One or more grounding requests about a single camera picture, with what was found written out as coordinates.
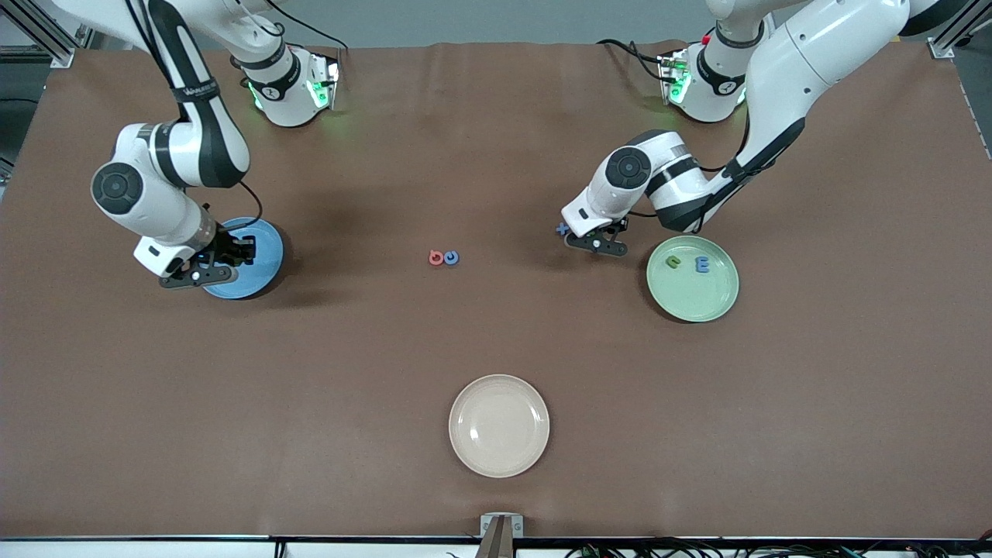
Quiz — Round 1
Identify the black left base cable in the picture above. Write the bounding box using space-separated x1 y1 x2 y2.
597 39 667 82

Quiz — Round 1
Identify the bundle of black cables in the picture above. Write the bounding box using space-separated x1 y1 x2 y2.
566 539 992 558

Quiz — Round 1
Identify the brown table cover sheet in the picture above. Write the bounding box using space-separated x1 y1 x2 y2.
0 40 992 539

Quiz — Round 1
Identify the black right base cable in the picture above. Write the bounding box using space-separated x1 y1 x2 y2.
267 0 348 55

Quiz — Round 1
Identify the aluminium frame post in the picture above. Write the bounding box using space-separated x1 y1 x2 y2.
0 15 74 69
930 0 992 59

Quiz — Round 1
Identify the beige plate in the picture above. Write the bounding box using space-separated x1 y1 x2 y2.
448 374 551 479

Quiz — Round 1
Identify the blue plate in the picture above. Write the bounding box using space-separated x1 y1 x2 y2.
200 216 284 300

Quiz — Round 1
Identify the black base cable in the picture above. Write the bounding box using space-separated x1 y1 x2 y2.
267 0 348 55
597 39 667 82

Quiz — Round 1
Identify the green plate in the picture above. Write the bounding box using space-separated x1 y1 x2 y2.
646 236 740 323

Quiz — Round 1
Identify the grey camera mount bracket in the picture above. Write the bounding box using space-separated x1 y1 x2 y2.
479 513 525 558

